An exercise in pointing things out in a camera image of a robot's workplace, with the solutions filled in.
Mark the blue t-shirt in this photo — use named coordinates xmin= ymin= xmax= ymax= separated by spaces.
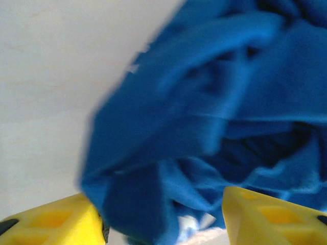
xmin=78 ymin=0 xmax=327 ymax=245

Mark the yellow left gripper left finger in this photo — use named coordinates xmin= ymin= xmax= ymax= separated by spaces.
xmin=0 ymin=193 xmax=110 ymax=245

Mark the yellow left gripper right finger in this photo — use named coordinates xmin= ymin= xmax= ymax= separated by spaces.
xmin=221 ymin=186 xmax=327 ymax=245

